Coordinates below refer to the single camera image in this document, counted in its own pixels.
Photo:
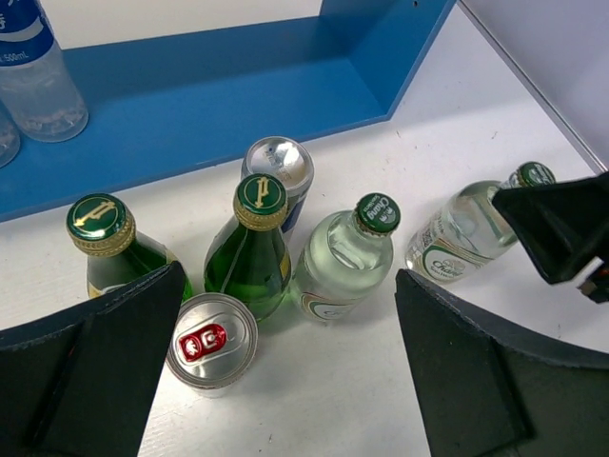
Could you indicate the blue and yellow shelf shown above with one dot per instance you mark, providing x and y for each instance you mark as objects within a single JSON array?
[{"x": 164, "y": 106}]

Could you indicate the clear Chang bottle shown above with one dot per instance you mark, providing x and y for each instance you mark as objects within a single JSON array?
[
  {"x": 346, "y": 258},
  {"x": 467, "y": 232}
]

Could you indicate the left green Perrier bottle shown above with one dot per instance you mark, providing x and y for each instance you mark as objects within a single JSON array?
[{"x": 102, "y": 226}]

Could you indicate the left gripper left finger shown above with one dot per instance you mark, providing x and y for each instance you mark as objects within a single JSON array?
[{"x": 81, "y": 381}]

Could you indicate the water bottle blue label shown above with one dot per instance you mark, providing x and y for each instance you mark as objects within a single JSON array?
[
  {"x": 10, "y": 141},
  {"x": 36, "y": 87}
]

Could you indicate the right water bottle blue label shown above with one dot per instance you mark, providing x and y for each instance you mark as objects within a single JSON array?
[{"x": 36, "y": 87}]

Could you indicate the right green Perrier bottle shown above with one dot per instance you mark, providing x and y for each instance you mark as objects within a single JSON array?
[{"x": 248, "y": 259}]

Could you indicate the silver can red tab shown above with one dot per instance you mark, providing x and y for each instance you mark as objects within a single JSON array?
[{"x": 213, "y": 343}]

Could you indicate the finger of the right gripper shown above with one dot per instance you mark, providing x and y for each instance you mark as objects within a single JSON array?
[{"x": 562, "y": 227}]

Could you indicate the green perrier bottle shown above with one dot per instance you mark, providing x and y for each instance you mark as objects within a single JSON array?
[
  {"x": 248, "y": 259},
  {"x": 102, "y": 226}
]

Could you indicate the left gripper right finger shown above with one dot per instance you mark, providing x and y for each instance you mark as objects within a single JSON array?
[{"x": 489, "y": 387}]

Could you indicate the left water bottle blue label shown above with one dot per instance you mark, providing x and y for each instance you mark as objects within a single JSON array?
[{"x": 10, "y": 141}]

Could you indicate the silver blue can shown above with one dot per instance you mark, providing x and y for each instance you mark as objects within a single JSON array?
[{"x": 288, "y": 161}]

